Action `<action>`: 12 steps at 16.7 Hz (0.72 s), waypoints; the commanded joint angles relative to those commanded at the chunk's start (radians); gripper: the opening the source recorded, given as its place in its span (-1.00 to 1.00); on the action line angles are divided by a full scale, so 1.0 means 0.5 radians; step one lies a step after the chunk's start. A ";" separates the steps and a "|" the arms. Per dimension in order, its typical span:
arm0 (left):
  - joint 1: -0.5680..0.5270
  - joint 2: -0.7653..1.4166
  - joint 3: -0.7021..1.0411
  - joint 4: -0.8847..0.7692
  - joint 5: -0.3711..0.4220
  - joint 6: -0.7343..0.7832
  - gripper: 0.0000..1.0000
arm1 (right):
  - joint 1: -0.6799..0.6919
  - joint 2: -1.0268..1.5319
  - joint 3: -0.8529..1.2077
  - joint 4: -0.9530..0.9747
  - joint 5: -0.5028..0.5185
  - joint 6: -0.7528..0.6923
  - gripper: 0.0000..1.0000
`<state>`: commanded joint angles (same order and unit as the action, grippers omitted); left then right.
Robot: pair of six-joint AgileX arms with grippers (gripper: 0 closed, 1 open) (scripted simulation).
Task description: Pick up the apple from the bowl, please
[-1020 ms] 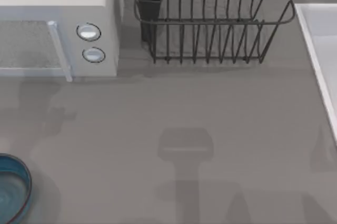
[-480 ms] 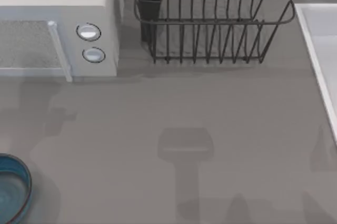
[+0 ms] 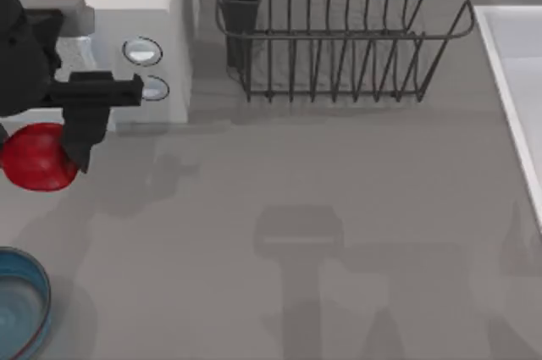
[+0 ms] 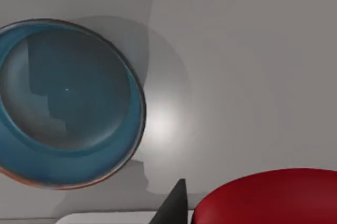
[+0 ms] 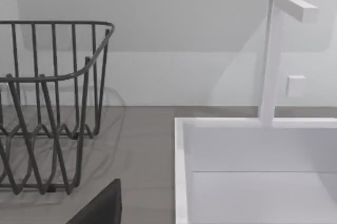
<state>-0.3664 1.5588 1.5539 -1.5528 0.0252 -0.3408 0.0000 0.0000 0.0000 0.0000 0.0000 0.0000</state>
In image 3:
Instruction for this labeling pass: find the small silver microwave knob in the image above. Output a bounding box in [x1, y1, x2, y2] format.
[141, 75, 171, 102]

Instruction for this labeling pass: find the red apple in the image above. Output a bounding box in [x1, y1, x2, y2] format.
[0, 122, 81, 193]

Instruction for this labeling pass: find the pale grey rounded box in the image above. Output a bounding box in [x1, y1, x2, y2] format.
[18, 0, 96, 38]

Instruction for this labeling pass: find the blue bowl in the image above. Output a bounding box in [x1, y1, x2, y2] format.
[0, 246, 53, 360]

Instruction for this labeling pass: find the dark grey wire dish rack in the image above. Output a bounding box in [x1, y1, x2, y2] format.
[213, 0, 476, 104]

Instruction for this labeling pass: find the large silver microwave knob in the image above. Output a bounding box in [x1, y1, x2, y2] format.
[121, 36, 164, 68]

